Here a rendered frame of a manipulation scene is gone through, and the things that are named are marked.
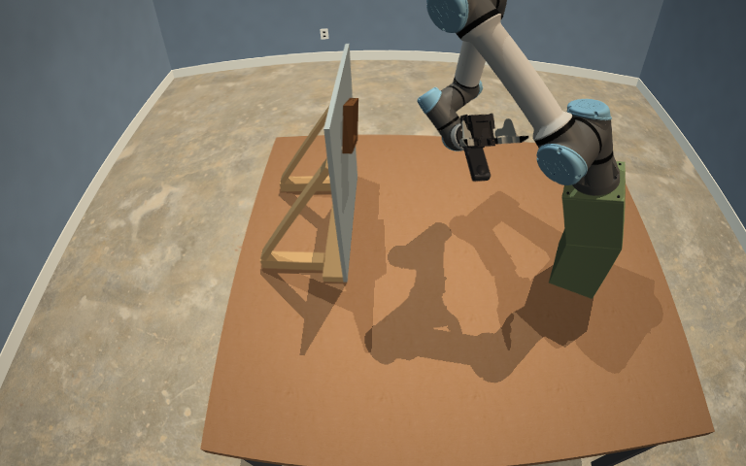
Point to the brown picture frame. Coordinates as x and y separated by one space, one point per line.
350 120

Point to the wooden triangular stand brace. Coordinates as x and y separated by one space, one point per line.
328 262

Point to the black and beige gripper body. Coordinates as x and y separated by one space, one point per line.
481 132

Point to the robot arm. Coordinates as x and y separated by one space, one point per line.
573 151

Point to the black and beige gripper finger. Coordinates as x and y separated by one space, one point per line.
464 142
508 130

